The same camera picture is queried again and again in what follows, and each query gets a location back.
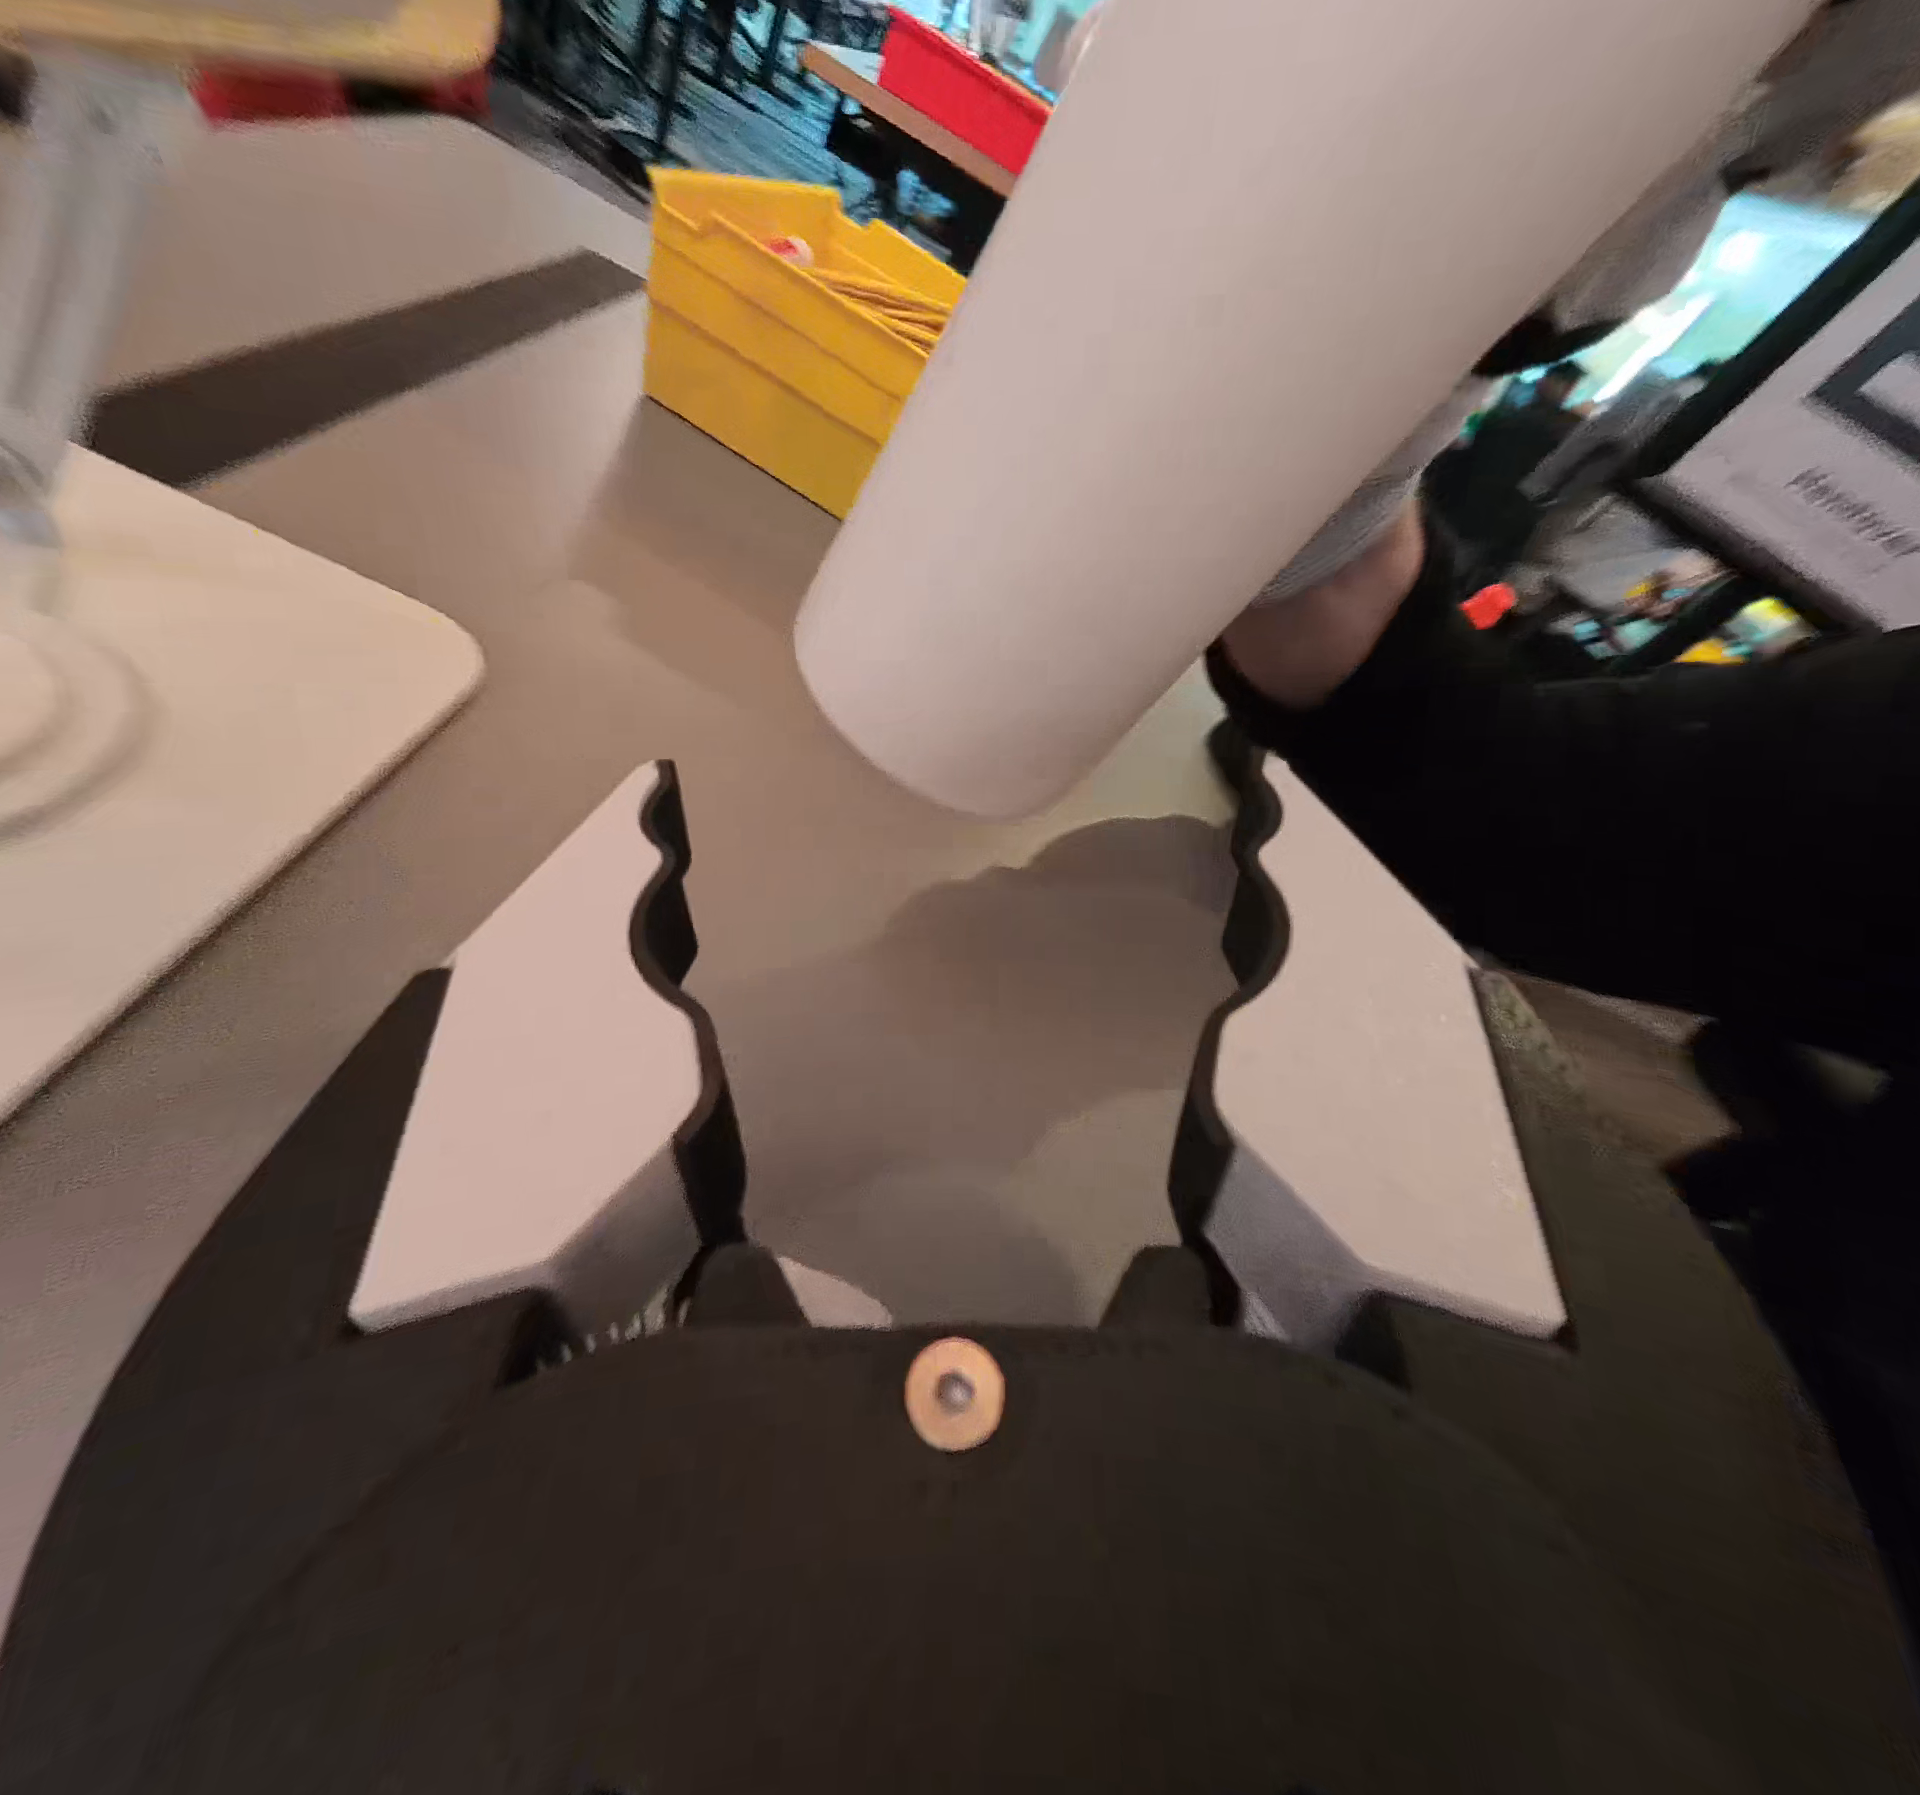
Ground wooden table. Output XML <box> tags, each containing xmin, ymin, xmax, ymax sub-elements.
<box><xmin>796</xmin><ymin>37</ymin><xmax>1025</xmax><ymax>201</ymax></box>

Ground red plastic bin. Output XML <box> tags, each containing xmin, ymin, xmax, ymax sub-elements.
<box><xmin>876</xmin><ymin>4</ymin><xmax>1057</xmax><ymax>181</ymax></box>

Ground person's black trousers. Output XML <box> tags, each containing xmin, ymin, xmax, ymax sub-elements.
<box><xmin>1663</xmin><ymin>1027</ymin><xmax>1920</xmax><ymax>1606</ymax></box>

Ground yellow plastic bin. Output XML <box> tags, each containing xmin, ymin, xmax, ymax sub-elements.
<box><xmin>643</xmin><ymin>164</ymin><xmax>973</xmax><ymax>522</ymax></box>

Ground yellow cable coil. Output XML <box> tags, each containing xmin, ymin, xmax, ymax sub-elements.
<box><xmin>806</xmin><ymin>261</ymin><xmax>958</xmax><ymax>352</ymax></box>

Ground red canister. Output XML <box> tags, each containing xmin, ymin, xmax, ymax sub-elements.
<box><xmin>191</xmin><ymin>58</ymin><xmax>492</xmax><ymax>127</ymax></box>

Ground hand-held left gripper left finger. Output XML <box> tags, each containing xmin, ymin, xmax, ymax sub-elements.
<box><xmin>348</xmin><ymin>760</ymin><xmax>747</xmax><ymax>1342</ymax></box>

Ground white board stand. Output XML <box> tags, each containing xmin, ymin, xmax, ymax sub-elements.
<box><xmin>0</xmin><ymin>24</ymin><xmax>492</xmax><ymax>1126</ymax></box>

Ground white bottle with black cap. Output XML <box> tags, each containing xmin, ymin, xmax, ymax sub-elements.
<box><xmin>792</xmin><ymin>0</ymin><xmax>1920</xmax><ymax>823</ymax></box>

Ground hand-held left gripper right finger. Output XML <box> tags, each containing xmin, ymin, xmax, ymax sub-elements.
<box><xmin>1171</xmin><ymin>722</ymin><xmax>1569</xmax><ymax>1342</ymax></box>

